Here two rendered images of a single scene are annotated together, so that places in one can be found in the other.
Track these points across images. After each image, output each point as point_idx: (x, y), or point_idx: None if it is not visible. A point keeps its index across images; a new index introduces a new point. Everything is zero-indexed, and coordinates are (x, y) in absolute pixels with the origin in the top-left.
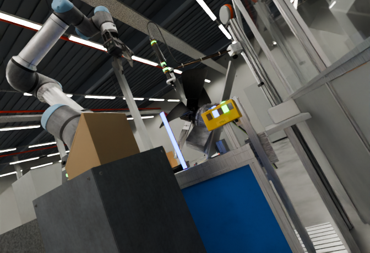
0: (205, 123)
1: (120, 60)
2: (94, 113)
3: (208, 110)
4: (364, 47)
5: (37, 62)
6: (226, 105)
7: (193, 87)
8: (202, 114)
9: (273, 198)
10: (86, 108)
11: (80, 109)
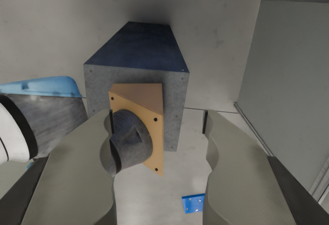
0: None
1: (114, 208)
2: (162, 163)
3: None
4: None
5: None
6: None
7: None
8: None
9: None
10: (24, 144)
11: (3, 154)
